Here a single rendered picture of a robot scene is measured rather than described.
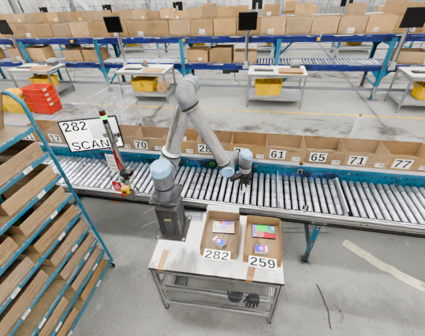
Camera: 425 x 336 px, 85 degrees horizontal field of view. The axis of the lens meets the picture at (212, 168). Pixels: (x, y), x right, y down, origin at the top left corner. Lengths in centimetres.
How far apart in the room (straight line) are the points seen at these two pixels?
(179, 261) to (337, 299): 161
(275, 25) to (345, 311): 582
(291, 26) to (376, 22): 180
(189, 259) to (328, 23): 606
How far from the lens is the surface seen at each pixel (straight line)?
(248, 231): 206
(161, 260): 198
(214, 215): 212
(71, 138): 242
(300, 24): 672
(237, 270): 188
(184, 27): 699
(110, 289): 288
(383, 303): 299
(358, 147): 302
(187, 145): 264
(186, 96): 134
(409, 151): 324
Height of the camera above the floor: 241
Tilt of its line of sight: 38 degrees down
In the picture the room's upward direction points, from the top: 3 degrees counter-clockwise
